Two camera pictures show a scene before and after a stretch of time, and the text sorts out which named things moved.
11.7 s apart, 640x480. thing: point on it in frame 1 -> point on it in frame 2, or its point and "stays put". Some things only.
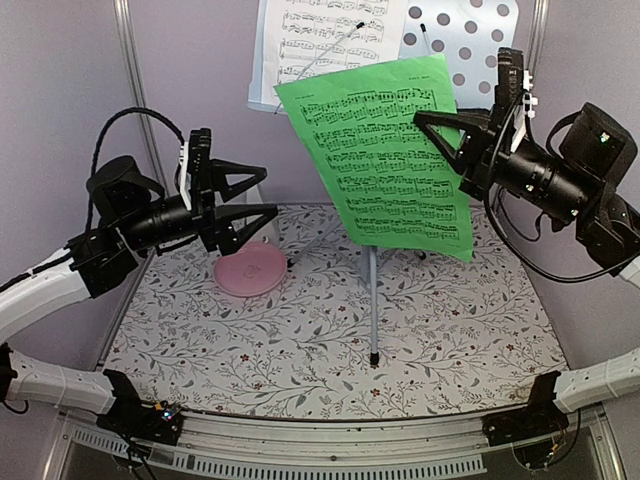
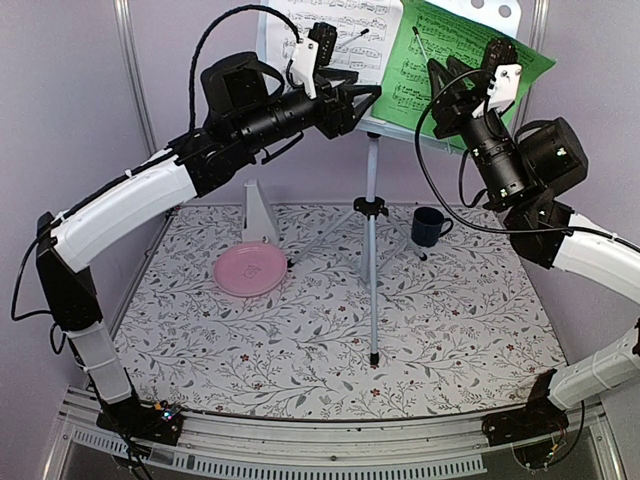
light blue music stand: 470,33 -> 506,12
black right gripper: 476,148 -> 449,109
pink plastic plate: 253,270 stays put
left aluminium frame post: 127,33 stays put
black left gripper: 215,227 -> 333,122
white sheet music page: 308,38 stays put
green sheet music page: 400,187 -> 423,32
